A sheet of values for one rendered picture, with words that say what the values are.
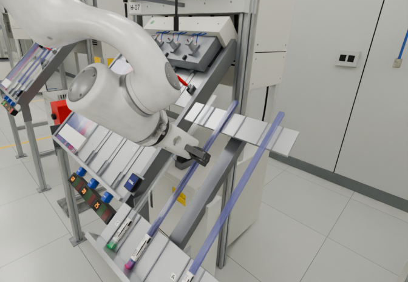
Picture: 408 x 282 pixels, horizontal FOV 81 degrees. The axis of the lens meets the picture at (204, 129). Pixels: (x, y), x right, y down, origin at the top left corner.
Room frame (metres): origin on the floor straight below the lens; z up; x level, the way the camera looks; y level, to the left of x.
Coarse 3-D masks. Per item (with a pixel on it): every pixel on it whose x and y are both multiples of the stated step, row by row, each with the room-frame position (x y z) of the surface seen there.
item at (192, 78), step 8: (224, 48) 0.99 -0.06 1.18; (176, 72) 1.01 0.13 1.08; (184, 72) 0.99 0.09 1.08; (192, 72) 0.96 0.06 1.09; (200, 72) 0.94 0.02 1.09; (184, 80) 0.95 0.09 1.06; (192, 80) 0.93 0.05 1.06; (200, 80) 0.91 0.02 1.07; (184, 88) 0.91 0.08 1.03; (184, 96) 0.88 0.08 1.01; (176, 104) 0.86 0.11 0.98; (184, 104) 0.84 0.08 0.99
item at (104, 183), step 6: (54, 138) 1.03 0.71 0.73; (60, 144) 0.97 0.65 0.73; (66, 150) 0.92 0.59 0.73; (72, 156) 0.87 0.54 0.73; (78, 162) 0.83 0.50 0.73; (84, 168) 0.79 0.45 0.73; (90, 168) 0.80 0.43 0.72; (90, 174) 0.75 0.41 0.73; (96, 174) 0.75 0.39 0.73; (102, 180) 0.71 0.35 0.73; (108, 186) 0.67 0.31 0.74; (114, 192) 0.64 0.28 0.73; (120, 198) 0.62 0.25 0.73
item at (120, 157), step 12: (96, 132) 0.96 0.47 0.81; (108, 132) 0.92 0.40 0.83; (84, 144) 0.93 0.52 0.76; (96, 144) 0.90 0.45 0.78; (108, 144) 0.86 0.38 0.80; (120, 144) 0.83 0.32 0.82; (132, 144) 0.80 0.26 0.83; (84, 156) 0.87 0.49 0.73; (96, 156) 0.84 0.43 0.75; (108, 156) 0.81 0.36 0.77; (120, 156) 0.78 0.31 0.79; (132, 156) 0.75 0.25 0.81; (144, 156) 0.73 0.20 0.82; (96, 168) 0.79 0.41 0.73; (108, 168) 0.77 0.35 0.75; (120, 168) 0.74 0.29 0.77; (132, 168) 0.72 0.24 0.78; (108, 180) 0.72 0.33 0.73; (120, 180) 0.69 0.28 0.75; (120, 192) 0.66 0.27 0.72
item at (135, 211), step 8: (216, 96) 0.73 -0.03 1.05; (208, 104) 0.71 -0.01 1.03; (200, 120) 0.67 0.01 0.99; (192, 128) 0.65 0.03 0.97; (168, 160) 0.59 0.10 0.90; (168, 168) 0.58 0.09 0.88; (160, 176) 0.55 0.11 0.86; (152, 184) 0.54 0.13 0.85; (144, 200) 0.51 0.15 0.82; (136, 208) 0.50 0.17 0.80; (128, 216) 0.49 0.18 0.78; (112, 240) 0.45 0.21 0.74; (112, 248) 0.44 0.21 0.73
